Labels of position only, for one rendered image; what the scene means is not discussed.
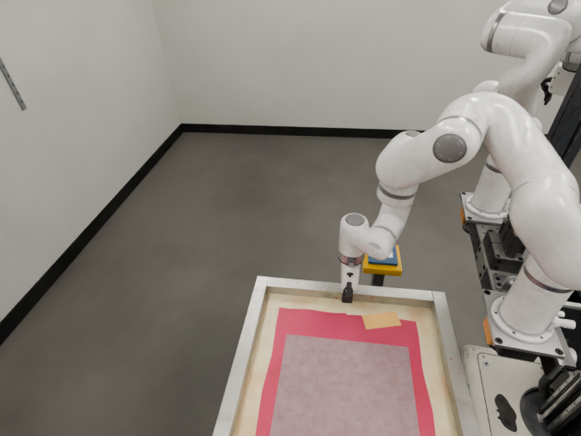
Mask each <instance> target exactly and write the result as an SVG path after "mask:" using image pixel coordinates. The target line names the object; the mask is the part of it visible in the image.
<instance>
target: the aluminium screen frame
mask: <svg viewBox="0 0 581 436"><path fill-rule="evenodd" d="M267 293H275V294H284V295H293V296H303V297H312V298H331V299H340V300H342V294H343V290H342V284H341V283H331V282H321V281H311V280H301V279H281V278H271V277H260V276H258V277H257V279H256V283H255V286H254V289H253V293H252V298H251V301H250V304H249V307H248V311H247V314H246V319H245V322H244V326H243V329H242V332H241V335H240V339H239V344H238V347H237V350H236V354H235V357H234V360H233V366H232V368H231V372H230V375H229V378H228V382H227V387H226V390H225V393H224V396H223V400H222V403H221V406H220V411H219V415H218V418H217V421H216V424H215V428H214V433H213V436H233V432H234V428H235V425H236V421H237V418H238V414H239V407H240V403H241V400H242V396H243V393H244V388H245V385H246V378H247V375H248V371H249V367H250V363H251V360H252V353H253V350H254V346H255V342H256V338H257V335H258V331H259V325H260V320H261V317H262V313H263V309H264V306H265V299H266V295H267ZM353 301H360V302H368V303H378V304H388V305H406V306H416V307H425V308H431V311H432V316H433V319H434V324H435V328H436V333H437V340H438V345H439V348H440V353H441V357H442V362H443V366H444V373H445V378H446V382H447V387H448V391H449V396H450V403H451V407H452V412H453V416H454V421H455V424H456V432H457V436H481V434H480V431H479V427H478V424H477V420H476V414H475V410H474V407H473V403H472V400H471V396H470V392H469V386H468V383H467V380H466V376H465V373H464V369H463V363H462V359H461V356H460V352H459V348H458V345H457V339H456V335H455V331H454V328H453V324H452V321H451V317H450V311H449V307H448V304H447V301H446V297H445V294H444V292H432V291H421V290H412V289H401V288H391V287H381V286H370V285H358V291H354V290H353Z"/></svg>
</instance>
